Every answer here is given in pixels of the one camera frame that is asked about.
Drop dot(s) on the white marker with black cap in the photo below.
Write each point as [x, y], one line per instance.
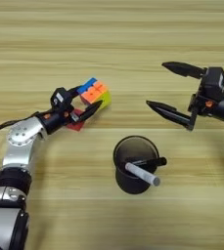
[143, 174]

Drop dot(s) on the multicolour puzzle cube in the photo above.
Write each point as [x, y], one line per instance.
[95, 91]

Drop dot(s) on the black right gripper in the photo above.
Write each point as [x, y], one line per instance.
[221, 109]

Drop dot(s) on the red cube block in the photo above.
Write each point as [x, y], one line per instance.
[77, 126]

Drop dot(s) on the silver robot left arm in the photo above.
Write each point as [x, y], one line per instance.
[19, 153]

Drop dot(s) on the labelled black box gripper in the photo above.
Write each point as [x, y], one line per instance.
[60, 99]
[214, 83]

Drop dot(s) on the labelled black box right gripper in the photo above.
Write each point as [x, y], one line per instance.
[214, 83]

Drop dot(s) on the labelled black box left gripper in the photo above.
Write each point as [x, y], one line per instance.
[60, 99]

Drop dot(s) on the black mesh pen cup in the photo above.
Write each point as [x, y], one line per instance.
[134, 184]

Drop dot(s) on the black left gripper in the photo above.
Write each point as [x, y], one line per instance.
[54, 120]

